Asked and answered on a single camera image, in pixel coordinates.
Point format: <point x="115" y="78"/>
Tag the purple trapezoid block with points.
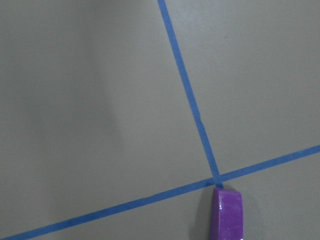
<point x="227" y="215"/>

